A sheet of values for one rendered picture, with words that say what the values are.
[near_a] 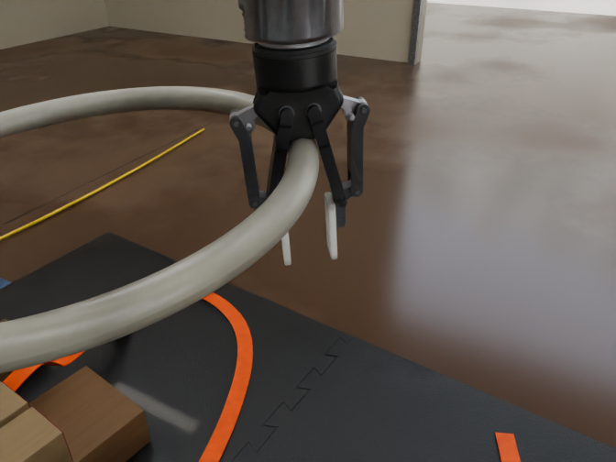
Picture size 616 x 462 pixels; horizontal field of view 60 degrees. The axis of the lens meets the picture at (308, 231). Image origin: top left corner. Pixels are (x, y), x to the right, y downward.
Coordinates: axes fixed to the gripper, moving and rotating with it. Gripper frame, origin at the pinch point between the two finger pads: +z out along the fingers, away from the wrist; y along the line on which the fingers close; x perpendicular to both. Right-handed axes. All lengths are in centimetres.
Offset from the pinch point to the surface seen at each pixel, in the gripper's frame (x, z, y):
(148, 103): -20.6, -9.2, 17.8
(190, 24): -549, 80, 65
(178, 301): 21.2, -9.5, 10.4
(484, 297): -85, 91, -66
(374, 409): -42, 85, -17
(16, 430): -28, 58, 61
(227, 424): -41, 82, 21
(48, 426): -28, 59, 55
